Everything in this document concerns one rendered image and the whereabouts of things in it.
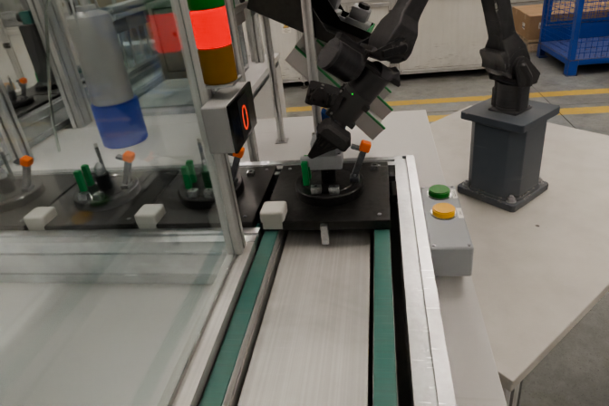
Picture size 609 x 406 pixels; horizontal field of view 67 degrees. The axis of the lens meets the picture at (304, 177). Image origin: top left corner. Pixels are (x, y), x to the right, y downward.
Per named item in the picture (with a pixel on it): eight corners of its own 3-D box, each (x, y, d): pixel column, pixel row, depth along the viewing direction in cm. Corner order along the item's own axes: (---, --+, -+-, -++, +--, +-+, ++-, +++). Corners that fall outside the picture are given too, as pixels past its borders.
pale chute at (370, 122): (381, 120, 121) (393, 109, 118) (372, 140, 110) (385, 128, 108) (302, 47, 118) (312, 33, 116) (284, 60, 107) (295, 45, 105)
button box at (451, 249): (453, 210, 95) (455, 184, 93) (472, 276, 77) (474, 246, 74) (419, 211, 97) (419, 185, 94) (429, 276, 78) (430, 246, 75)
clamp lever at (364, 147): (359, 174, 93) (372, 141, 90) (359, 178, 92) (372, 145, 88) (342, 169, 93) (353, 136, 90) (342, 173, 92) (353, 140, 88)
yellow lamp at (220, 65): (241, 74, 69) (236, 41, 66) (232, 83, 64) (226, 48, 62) (209, 76, 69) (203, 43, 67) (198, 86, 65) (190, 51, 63)
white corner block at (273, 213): (289, 217, 90) (286, 199, 88) (285, 230, 86) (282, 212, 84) (265, 217, 91) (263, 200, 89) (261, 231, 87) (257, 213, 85)
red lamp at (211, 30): (236, 40, 66) (229, 4, 64) (226, 47, 62) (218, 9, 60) (202, 43, 67) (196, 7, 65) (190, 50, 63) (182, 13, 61)
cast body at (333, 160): (343, 159, 93) (341, 127, 90) (342, 169, 90) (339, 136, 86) (303, 161, 95) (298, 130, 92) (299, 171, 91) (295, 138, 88)
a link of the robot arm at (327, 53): (391, 37, 86) (343, 4, 79) (416, 43, 79) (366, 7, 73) (360, 92, 88) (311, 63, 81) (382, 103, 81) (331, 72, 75)
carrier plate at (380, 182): (388, 169, 104) (388, 160, 103) (391, 229, 83) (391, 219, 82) (284, 172, 108) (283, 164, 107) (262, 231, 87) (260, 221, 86)
